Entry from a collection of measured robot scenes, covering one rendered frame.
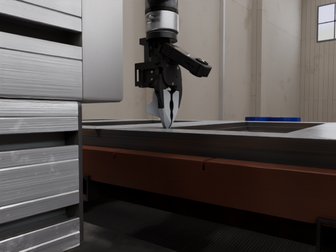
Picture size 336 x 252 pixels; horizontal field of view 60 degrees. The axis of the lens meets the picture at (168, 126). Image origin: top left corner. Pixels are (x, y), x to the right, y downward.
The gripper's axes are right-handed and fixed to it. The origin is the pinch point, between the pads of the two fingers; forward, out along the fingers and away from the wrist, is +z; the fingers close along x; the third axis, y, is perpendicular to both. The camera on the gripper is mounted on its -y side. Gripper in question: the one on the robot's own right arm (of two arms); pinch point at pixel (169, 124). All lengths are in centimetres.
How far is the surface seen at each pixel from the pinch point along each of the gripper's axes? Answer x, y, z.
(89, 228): 18.1, 5.8, 19.0
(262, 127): -52, -5, 3
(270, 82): -761, 186, -86
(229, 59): -536, 212, -117
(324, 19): -998, 86, -299
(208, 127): -21.4, 1.1, 1.5
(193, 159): 15.9, -15.1, 4.5
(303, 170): 15.5, -30.2, 4.6
